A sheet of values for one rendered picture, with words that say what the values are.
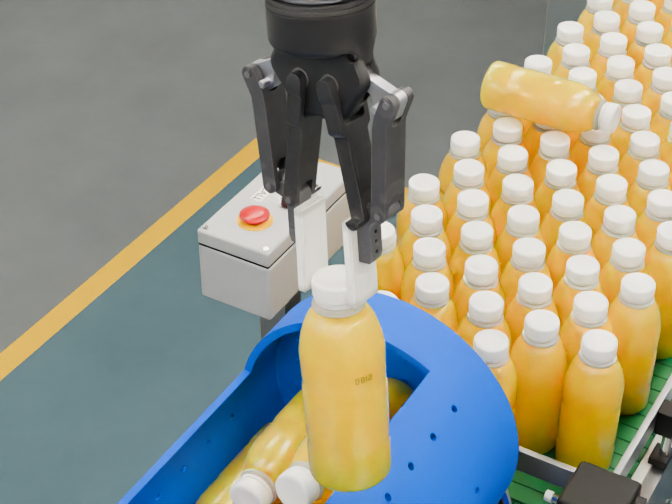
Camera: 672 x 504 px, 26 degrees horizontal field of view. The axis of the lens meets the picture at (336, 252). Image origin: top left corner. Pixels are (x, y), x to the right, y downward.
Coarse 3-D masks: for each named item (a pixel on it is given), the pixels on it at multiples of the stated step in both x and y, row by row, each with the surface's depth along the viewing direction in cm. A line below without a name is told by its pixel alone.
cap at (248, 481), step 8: (240, 480) 137; (248, 480) 136; (256, 480) 136; (232, 488) 137; (240, 488) 136; (248, 488) 136; (256, 488) 136; (264, 488) 136; (232, 496) 138; (240, 496) 137; (248, 496) 136; (256, 496) 136; (264, 496) 136; (272, 496) 137
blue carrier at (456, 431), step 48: (288, 336) 150; (384, 336) 135; (432, 336) 137; (240, 384) 146; (288, 384) 154; (432, 384) 133; (480, 384) 137; (192, 432) 141; (240, 432) 150; (432, 432) 131; (480, 432) 135; (144, 480) 135; (192, 480) 144; (384, 480) 125; (432, 480) 129; (480, 480) 135
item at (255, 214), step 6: (246, 210) 173; (252, 210) 173; (258, 210) 173; (264, 210) 173; (240, 216) 172; (246, 216) 172; (252, 216) 172; (258, 216) 172; (264, 216) 172; (246, 222) 171; (252, 222) 171; (258, 222) 171
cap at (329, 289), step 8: (320, 272) 109; (328, 272) 109; (336, 272) 109; (344, 272) 109; (312, 280) 108; (320, 280) 108; (328, 280) 108; (336, 280) 108; (344, 280) 108; (312, 288) 108; (320, 288) 107; (328, 288) 107; (336, 288) 107; (344, 288) 107; (320, 296) 108; (328, 296) 107; (336, 296) 107; (344, 296) 107; (320, 304) 108; (328, 304) 108; (336, 304) 107; (344, 304) 108
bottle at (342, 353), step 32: (320, 320) 109; (352, 320) 108; (320, 352) 109; (352, 352) 108; (384, 352) 111; (320, 384) 110; (352, 384) 109; (384, 384) 112; (320, 416) 111; (352, 416) 111; (384, 416) 113; (320, 448) 113; (352, 448) 112; (384, 448) 114; (320, 480) 115; (352, 480) 114
